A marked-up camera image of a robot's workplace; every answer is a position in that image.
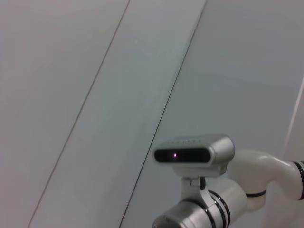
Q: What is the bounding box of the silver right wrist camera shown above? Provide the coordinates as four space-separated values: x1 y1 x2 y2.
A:
152 133 236 178

